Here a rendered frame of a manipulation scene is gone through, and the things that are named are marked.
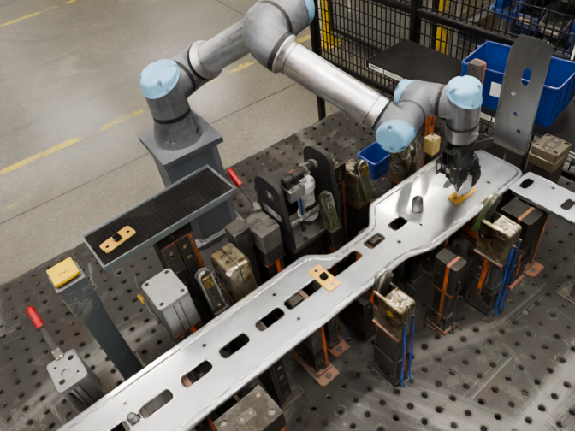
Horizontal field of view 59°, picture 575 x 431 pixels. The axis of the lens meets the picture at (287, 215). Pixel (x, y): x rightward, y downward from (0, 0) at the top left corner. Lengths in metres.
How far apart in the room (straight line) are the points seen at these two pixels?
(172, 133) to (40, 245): 1.84
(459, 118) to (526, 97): 0.38
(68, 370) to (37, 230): 2.20
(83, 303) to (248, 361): 0.42
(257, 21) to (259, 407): 0.83
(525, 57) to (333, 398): 1.03
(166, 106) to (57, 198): 2.10
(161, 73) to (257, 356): 0.82
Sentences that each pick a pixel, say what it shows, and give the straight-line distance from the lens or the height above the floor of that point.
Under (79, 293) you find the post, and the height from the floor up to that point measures 1.10.
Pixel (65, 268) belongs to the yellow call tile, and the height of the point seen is 1.16.
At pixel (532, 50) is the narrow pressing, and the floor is 1.31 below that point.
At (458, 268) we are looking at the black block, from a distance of 1.31.
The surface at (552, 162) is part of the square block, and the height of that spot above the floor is 1.04.
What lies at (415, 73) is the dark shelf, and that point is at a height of 1.03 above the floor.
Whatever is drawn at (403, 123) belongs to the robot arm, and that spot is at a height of 1.35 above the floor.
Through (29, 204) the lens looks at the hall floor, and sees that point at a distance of 3.60.
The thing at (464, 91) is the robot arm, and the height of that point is 1.37.
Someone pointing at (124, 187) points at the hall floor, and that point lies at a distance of 3.37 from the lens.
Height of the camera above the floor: 2.00
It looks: 45 degrees down
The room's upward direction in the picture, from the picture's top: 10 degrees counter-clockwise
